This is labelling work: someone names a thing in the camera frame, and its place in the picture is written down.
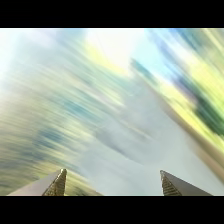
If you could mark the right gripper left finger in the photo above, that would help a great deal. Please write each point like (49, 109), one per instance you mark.
(50, 186)

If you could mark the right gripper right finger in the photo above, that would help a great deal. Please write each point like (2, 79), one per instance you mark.
(176, 187)

